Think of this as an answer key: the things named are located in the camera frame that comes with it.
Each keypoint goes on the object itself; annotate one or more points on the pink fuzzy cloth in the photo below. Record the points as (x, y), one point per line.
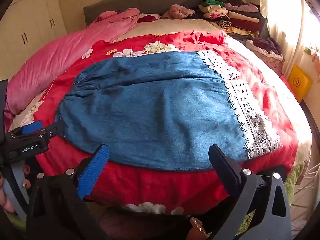
(178, 11)

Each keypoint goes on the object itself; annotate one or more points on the cream wardrobe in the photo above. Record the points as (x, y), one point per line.
(30, 22)

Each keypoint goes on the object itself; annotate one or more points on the yellow box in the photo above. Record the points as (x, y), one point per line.
(298, 82)

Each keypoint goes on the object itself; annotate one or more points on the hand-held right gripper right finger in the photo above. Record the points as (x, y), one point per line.
(223, 166)

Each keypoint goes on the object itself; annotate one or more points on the dark red cloth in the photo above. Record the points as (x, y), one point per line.
(148, 18)

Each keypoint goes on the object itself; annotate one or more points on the blue denim pants lace trim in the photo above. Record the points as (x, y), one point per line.
(155, 110)

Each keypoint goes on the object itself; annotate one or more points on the person's left hand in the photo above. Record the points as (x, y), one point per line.
(5, 200)

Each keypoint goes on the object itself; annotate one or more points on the purple cloth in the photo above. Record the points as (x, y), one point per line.
(268, 45)

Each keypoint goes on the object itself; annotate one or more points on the pink ruffled pillow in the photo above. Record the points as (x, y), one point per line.
(267, 60)

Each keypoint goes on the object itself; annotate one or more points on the cream curtain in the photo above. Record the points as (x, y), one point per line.
(282, 17)

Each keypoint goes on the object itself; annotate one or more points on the pink quilt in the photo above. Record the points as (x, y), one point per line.
(62, 55)

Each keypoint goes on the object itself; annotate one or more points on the pile of folded clothes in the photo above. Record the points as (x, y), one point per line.
(240, 17)

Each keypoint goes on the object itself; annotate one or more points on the red floral blanket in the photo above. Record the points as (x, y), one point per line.
(150, 190)

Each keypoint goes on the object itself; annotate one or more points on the grey padded headboard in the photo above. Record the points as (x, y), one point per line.
(150, 0)

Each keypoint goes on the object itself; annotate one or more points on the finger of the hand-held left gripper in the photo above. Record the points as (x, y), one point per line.
(53, 130)
(31, 127)

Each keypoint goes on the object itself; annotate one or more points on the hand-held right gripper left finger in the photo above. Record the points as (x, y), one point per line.
(92, 172)

